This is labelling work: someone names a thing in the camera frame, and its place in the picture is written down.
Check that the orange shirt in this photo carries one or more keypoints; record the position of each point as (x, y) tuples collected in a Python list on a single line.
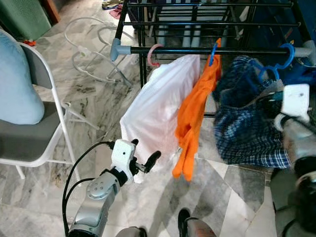
[(192, 113)]

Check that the white shirt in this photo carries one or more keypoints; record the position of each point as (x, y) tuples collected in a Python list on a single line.
[(158, 108)]

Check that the robot right leg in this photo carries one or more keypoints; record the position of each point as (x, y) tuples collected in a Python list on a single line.
[(195, 228)]

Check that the white round tube frame stand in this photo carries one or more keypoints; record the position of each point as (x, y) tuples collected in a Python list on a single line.
[(83, 51)]

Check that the blue plaid shirt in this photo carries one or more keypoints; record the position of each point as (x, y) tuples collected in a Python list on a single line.
[(247, 133)]

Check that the robot left leg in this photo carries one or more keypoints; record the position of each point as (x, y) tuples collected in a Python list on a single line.
[(129, 232)]

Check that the small red toy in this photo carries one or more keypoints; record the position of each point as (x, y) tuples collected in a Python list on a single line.
[(28, 42)]

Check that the light blue cushion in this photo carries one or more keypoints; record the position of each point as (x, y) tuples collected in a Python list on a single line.
[(17, 84)]

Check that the white folding chair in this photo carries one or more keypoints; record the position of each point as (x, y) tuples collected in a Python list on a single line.
[(29, 136)]

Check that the brown wooden post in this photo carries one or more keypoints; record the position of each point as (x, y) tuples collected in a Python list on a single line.
[(50, 10)]

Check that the black metal drying rack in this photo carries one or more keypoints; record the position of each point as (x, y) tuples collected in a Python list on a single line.
[(187, 50)]

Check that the green cabinet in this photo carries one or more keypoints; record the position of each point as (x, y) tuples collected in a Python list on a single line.
[(22, 17)]

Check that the robot leg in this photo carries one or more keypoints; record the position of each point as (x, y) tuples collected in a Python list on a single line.
[(195, 228), (129, 232)]

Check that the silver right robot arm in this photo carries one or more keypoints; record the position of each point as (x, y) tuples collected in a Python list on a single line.
[(296, 140)]

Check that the pink plastic hanger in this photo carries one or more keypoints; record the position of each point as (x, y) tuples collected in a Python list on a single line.
[(149, 57)]

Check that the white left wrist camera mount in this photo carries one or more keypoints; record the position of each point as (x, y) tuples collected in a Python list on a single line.
[(122, 153)]

